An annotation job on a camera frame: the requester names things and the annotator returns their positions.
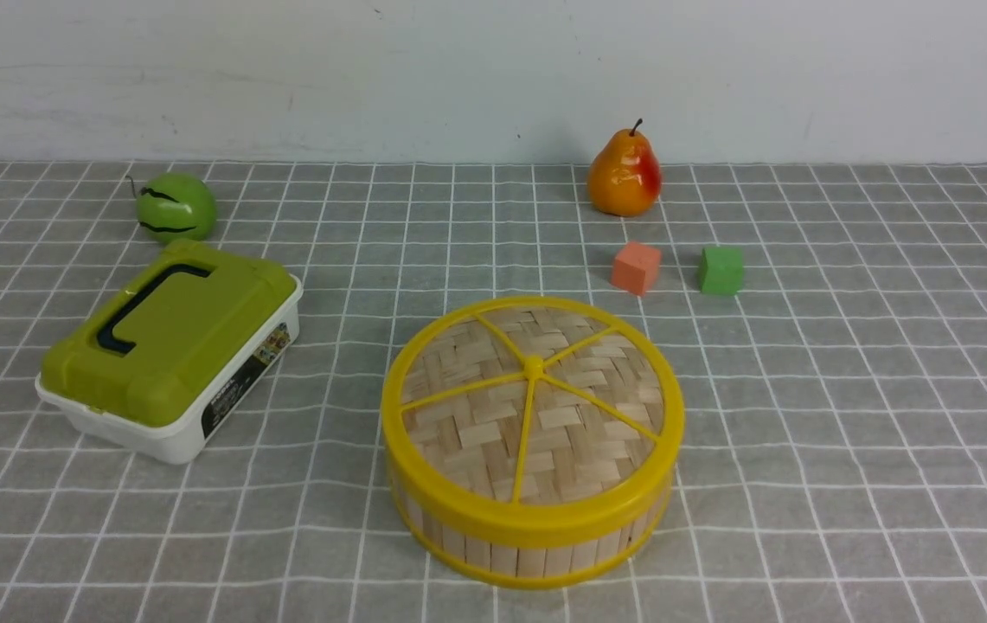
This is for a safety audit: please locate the yellow bamboo steamer lid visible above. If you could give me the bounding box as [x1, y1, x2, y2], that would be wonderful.
[380, 297, 684, 547]

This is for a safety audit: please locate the yellow bamboo steamer basket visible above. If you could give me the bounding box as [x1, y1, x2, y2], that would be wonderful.
[386, 466, 672, 590]

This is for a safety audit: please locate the orange foam cube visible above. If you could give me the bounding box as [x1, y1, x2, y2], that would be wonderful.
[609, 241, 662, 298]

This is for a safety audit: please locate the orange toy pear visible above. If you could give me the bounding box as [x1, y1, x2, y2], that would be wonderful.
[586, 119, 663, 218]

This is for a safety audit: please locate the green foam cube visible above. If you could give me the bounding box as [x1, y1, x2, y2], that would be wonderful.
[697, 246, 745, 297]

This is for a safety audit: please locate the green toy apple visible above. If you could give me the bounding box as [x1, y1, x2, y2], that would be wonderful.
[125, 172, 217, 245]

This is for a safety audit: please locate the green lidded white storage box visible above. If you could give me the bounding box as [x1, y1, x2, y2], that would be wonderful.
[35, 240, 303, 465]

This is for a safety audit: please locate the grey checked tablecloth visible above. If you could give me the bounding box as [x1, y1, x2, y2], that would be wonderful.
[0, 160, 987, 623]

